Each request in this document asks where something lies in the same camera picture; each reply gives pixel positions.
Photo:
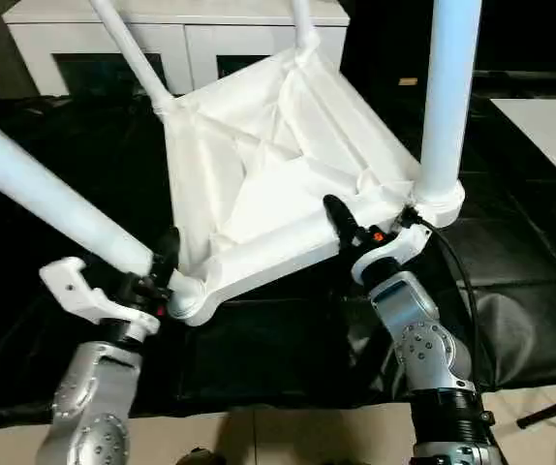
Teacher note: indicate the white plastic table top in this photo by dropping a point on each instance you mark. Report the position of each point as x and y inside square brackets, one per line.
[258, 145]

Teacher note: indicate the white plastic table leg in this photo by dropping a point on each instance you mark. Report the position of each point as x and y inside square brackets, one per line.
[132, 53]
[447, 97]
[40, 194]
[303, 24]

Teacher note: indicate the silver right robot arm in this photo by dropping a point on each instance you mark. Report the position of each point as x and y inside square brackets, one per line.
[404, 310]

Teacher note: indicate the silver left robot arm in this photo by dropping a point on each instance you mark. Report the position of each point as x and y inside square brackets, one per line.
[89, 387]

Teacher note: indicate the black work mat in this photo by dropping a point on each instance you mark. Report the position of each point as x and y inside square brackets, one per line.
[65, 145]

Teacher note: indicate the yellow label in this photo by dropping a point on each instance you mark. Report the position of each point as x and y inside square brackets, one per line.
[408, 82]

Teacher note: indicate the white furniture panel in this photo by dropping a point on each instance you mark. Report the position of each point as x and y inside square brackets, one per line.
[549, 140]

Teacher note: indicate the white sideboard cabinet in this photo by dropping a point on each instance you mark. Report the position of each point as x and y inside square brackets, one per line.
[186, 34]

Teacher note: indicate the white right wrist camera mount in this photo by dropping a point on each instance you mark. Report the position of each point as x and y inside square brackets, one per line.
[404, 244]

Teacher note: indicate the black metal table frame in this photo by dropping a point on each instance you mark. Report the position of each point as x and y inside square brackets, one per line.
[549, 409]

